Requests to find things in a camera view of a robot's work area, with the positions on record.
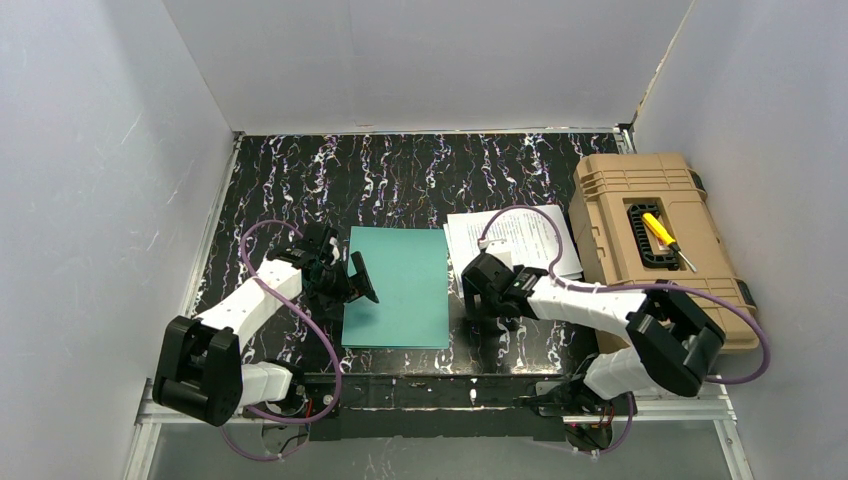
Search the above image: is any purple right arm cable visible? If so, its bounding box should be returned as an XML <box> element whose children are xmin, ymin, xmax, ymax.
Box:
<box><xmin>478</xmin><ymin>205</ymin><xmax>772</xmax><ymax>458</ymax></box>

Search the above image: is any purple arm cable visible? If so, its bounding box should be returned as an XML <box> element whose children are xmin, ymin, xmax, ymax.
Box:
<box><xmin>478</xmin><ymin>205</ymin><xmax>772</xmax><ymax>458</ymax></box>
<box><xmin>218</xmin><ymin>219</ymin><xmax>344</xmax><ymax>463</ymax></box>

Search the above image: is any tan plastic toolbox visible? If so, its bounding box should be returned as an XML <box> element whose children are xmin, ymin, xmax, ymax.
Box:
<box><xmin>568</xmin><ymin>153</ymin><xmax>757</xmax><ymax>316</ymax></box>

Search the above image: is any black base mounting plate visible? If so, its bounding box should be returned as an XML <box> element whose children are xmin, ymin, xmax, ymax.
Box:
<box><xmin>241</xmin><ymin>372</ymin><xmax>637</xmax><ymax>444</ymax></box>

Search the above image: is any yellow handled screwdriver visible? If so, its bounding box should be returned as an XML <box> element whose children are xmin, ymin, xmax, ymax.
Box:
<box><xmin>641</xmin><ymin>212</ymin><xmax>698</xmax><ymax>273</ymax></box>

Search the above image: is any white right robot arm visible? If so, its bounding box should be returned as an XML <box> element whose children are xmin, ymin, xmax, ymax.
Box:
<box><xmin>461</xmin><ymin>253</ymin><xmax>725</xmax><ymax>400</ymax></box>

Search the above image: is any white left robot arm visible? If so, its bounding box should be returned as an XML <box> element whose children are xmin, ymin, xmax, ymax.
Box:
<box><xmin>152</xmin><ymin>225</ymin><xmax>379</xmax><ymax>427</ymax></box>

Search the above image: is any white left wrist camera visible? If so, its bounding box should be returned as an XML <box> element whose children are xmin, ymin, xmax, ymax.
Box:
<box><xmin>329</xmin><ymin>238</ymin><xmax>341</xmax><ymax>264</ymax></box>

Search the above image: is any white printed paper stack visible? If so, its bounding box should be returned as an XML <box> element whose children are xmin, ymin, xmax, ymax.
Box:
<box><xmin>444</xmin><ymin>204</ymin><xmax>583</xmax><ymax>294</ymax></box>

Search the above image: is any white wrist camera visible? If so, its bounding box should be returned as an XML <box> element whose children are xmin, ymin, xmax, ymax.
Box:
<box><xmin>478</xmin><ymin>239</ymin><xmax>514</xmax><ymax>269</ymax></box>
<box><xmin>329</xmin><ymin>238</ymin><xmax>341</xmax><ymax>264</ymax></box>

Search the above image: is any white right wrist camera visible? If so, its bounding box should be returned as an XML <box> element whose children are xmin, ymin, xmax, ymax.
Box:
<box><xmin>478</xmin><ymin>239</ymin><xmax>514</xmax><ymax>269</ymax></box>

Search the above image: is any aluminium frame rail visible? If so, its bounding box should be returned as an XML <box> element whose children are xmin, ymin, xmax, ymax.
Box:
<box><xmin>124</xmin><ymin>386</ymin><xmax>751</xmax><ymax>479</ymax></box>

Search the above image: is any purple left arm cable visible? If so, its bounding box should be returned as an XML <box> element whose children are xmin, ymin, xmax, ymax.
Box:
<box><xmin>218</xmin><ymin>219</ymin><xmax>344</xmax><ymax>463</ymax></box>

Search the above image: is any teal paper folder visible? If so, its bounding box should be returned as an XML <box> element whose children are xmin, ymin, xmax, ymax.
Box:
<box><xmin>341</xmin><ymin>226</ymin><xmax>450</xmax><ymax>349</ymax></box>

